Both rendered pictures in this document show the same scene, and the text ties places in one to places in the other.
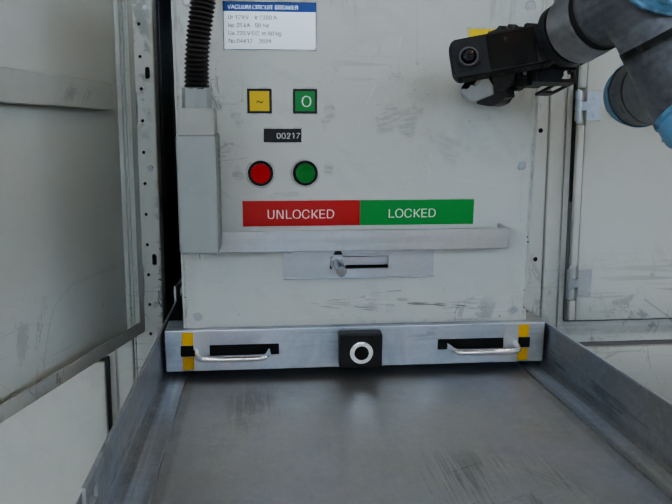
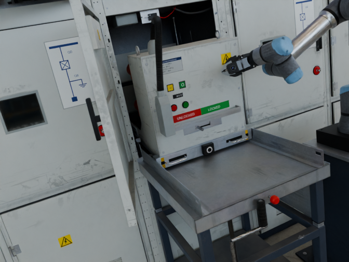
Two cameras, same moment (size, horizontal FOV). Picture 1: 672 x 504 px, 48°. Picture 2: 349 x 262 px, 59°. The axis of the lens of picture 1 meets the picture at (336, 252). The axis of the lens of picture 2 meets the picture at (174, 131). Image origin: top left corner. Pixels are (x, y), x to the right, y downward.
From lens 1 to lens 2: 0.63 m
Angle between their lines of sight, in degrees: 16
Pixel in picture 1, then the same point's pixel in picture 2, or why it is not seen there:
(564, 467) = (278, 164)
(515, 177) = (238, 91)
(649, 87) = (283, 71)
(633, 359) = (266, 130)
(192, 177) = (166, 116)
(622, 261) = (258, 103)
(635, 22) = (279, 57)
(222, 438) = (194, 182)
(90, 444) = not seen: hidden behind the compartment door
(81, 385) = not seen: hidden behind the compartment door
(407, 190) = (212, 102)
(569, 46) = (260, 62)
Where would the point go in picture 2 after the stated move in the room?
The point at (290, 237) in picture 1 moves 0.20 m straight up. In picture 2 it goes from (187, 123) to (179, 81)
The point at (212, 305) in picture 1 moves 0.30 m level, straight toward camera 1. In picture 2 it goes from (166, 148) to (199, 166)
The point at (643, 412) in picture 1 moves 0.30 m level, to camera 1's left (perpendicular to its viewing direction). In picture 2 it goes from (290, 146) to (230, 165)
